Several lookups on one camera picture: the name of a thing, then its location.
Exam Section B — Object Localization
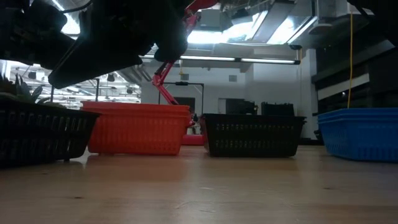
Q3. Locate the red desk lamp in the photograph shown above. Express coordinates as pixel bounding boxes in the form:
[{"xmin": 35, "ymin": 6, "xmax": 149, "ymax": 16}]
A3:
[{"xmin": 151, "ymin": 0, "xmax": 220, "ymax": 146}]

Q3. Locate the thin black stand frame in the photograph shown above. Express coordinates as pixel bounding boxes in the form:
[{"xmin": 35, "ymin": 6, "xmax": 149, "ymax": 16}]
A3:
[{"xmin": 158, "ymin": 81, "xmax": 205, "ymax": 116}]

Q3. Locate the black equipment case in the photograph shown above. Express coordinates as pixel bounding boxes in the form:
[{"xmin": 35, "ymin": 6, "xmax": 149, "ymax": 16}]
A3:
[
  {"xmin": 224, "ymin": 98, "xmax": 259, "ymax": 116},
  {"xmin": 261, "ymin": 101, "xmax": 295, "ymax": 117}
]

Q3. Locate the long fluorescent ceiling light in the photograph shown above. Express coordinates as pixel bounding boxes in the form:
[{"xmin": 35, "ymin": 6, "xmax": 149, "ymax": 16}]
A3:
[{"xmin": 178, "ymin": 55, "xmax": 301, "ymax": 66}]

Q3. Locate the blue plastic basket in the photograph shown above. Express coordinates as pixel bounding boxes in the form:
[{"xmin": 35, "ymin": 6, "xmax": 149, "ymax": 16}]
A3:
[
  {"xmin": 318, "ymin": 116, "xmax": 398, "ymax": 164},
  {"xmin": 317, "ymin": 107, "xmax": 398, "ymax": 121}
]

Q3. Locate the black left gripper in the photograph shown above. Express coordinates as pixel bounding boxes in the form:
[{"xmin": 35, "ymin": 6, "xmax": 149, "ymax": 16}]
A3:
[{"xmin": 48, "ymin": 0, "xmax": 194, "ymax": 90}]

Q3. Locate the black plastic basket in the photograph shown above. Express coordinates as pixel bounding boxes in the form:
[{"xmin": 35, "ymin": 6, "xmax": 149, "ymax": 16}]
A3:
[
  {"xmin": 198, "ymin": 113, "xmax": 307, "ymax": 158},
  {"xmin": 0, "ymin": 98, "xmax": 101, "ymax": 168}
]

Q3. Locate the green leafy plant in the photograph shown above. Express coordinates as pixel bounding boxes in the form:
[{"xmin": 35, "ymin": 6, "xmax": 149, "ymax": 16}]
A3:
[{"xmin": 0, "ymin": 73, "xmax": 52, "ymax": 105}]

